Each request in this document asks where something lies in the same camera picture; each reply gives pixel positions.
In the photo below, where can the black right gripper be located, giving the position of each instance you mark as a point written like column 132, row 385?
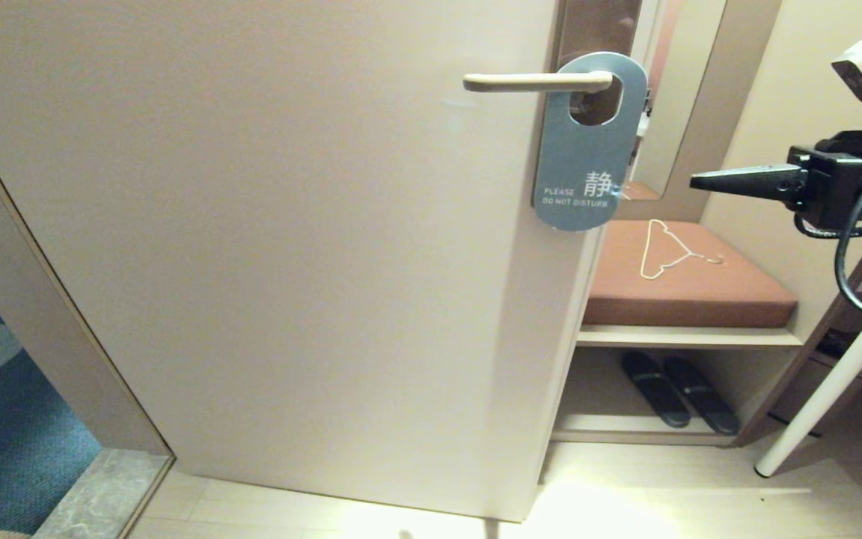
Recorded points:
column 827, row 187

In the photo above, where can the grey do-not-disturb door sign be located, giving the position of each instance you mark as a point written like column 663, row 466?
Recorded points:
column 581, row 157

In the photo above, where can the beige door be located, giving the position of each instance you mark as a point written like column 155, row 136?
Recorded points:
column 251, row 224

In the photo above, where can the brown seat cushion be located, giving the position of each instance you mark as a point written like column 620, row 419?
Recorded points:
column 700, row 292

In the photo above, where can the white table leg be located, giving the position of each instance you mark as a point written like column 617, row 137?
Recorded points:
column 827, row 389

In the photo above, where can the black slipper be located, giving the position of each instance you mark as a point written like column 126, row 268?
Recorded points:
column 655, row 393
column 700, row 397

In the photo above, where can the grey marble threshold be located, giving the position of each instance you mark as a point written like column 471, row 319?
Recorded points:
column 102, row 494

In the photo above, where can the blue carpet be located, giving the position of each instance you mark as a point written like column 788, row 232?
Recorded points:
column 4, row 449

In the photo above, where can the brown mirror frame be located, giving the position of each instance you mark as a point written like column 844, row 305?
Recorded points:
column 738, row 75

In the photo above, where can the wall mirror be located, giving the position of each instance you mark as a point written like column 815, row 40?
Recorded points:
column 682, row 90

